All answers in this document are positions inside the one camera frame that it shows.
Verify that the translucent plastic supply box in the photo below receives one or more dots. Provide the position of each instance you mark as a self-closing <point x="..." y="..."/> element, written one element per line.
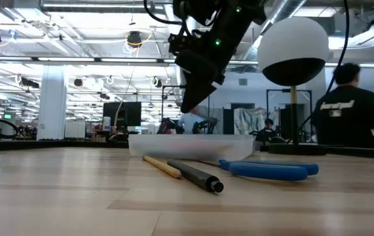
<point x="190" y="147"/>

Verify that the black metal rig frame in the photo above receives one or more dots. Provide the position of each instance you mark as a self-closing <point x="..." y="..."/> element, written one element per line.
<point x="304" y="90"/>

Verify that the person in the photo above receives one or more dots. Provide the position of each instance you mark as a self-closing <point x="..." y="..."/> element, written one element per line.
<point x="266" y="132"/>
<point x="190" y="121"/>
<point x="350" y="114"/>

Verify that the thick black marker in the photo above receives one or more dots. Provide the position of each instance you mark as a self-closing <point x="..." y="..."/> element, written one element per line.
<point x="196" y="176"/>

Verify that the black computer monitor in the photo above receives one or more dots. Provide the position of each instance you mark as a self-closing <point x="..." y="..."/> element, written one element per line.
<point x="121" y="114"/>

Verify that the white can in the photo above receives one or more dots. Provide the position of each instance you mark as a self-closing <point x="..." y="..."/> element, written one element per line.
<point x="106" y="124"/>

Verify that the white cabinet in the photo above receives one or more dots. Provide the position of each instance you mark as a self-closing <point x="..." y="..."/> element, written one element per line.
<point x="74" y="129"/>

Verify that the white globe table lamp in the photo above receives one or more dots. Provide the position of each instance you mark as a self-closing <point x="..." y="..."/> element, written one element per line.
<point x="291" y="39"/>

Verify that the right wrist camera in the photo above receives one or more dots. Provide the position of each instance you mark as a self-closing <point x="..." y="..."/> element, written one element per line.
<point x="180" y="44"/>

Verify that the yellow wooden pencil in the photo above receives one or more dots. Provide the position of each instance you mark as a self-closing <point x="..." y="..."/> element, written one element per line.
<point x="163" y="167"/>

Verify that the patterned cloth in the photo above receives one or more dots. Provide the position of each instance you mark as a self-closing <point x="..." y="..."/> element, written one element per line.
<point x="249" y="119"/>

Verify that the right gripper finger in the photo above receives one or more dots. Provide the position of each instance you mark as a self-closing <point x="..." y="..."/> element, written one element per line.
<point x="194" y="93"/>

